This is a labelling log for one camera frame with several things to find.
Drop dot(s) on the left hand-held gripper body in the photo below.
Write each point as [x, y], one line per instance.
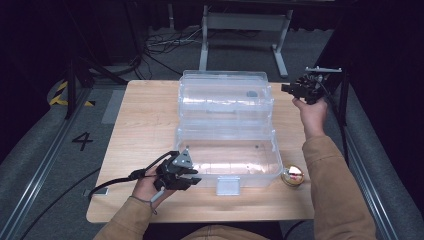
[170, 176]

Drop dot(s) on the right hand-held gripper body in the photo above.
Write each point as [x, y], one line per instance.
[311, 88]

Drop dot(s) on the clear plastic storage box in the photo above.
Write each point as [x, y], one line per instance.
[226, 133]

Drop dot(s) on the person's left hand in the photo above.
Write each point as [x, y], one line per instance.
[145, 188]

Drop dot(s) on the person's right hand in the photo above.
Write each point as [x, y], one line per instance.
[313, 116]

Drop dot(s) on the black tripod stand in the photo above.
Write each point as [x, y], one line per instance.
[343, 106]
[70, 86]

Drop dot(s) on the person's tan jacket torso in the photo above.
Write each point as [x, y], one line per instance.
[223, 234]

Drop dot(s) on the small grey floor tape piece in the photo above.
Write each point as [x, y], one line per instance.
[101, 191]

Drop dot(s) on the yellow black hazard tape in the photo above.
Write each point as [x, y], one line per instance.
[56, 98]

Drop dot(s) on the grey metal desk frame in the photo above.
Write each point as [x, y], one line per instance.
[246, 21]

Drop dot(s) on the metal floor rail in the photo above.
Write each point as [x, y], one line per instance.
[40, 170]
[373, 190]

